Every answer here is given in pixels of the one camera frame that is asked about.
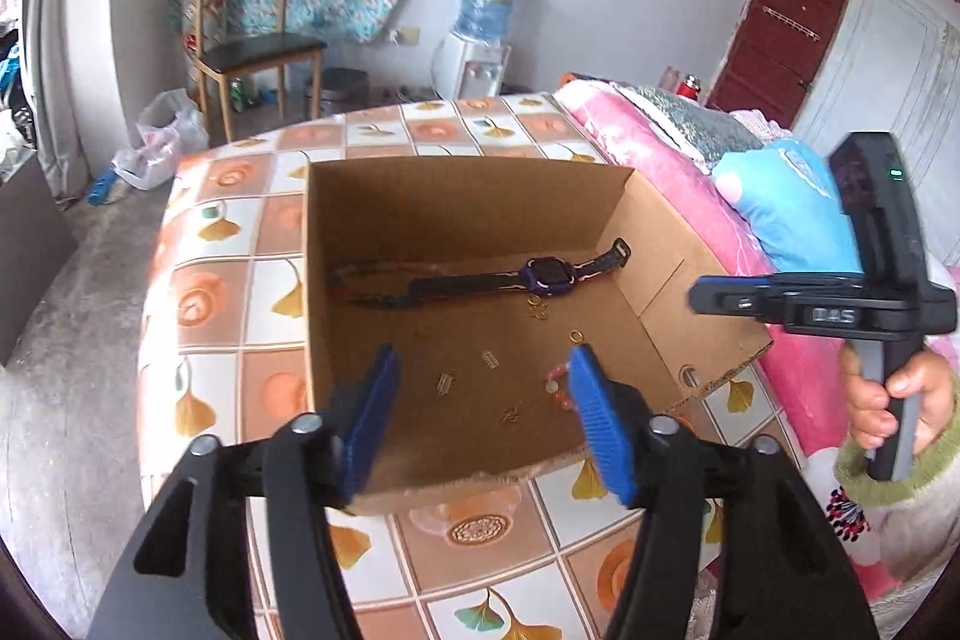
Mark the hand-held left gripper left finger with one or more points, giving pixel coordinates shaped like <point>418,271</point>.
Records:
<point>371,422</point>

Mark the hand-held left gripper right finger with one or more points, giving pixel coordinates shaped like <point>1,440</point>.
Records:
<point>600,422</point>

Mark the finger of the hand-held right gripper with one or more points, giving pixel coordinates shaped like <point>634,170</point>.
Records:
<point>742,308</point>
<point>735,291</point>

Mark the small silver spring clip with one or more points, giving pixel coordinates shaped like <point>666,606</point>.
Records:
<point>446,383</point>

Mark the gold butterfly charm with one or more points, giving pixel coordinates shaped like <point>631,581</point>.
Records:
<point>512,415</point>

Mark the gold flower hoop earring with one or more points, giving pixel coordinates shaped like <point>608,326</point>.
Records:
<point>538,310</point>

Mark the purple black smart watch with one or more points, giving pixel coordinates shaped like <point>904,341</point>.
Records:
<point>547,272</point>

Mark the brown cardboard box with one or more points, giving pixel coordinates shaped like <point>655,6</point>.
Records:
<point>450,220</point>

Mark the person's right forearm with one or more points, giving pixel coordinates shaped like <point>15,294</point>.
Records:
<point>934,475</point>

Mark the person's right hand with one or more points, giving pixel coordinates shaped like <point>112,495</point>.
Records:
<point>862,407</point>

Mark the blue pillow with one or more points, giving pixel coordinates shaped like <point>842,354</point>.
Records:
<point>787,205</point>

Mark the white wardrobe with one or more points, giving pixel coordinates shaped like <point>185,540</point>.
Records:
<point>892,70</point>

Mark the grey glitter cushion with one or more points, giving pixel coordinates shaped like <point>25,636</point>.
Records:
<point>690,123</point>

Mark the ginkgo print tablecloth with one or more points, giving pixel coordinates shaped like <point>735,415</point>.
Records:
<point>225,280</point>

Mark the red thermos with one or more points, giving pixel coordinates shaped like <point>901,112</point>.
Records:
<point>690,87</point>

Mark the red door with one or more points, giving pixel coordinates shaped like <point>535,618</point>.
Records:
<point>780,33</point>

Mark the white hook rack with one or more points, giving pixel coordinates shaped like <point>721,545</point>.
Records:
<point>791,24</point>

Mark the grey trash bin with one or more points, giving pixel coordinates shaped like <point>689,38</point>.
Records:
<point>337,93</point>

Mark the white water dispenser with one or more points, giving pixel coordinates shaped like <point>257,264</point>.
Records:
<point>469,66</point>

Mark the white plastic bag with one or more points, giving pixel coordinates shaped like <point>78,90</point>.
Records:
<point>161,141</point>

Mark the dark grey cabinet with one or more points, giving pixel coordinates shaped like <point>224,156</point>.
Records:
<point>34,250</point>

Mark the wooden chair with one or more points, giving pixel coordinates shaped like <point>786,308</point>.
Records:
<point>255,51</point>

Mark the pile of clothes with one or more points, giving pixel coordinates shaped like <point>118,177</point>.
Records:
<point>15,85</point>

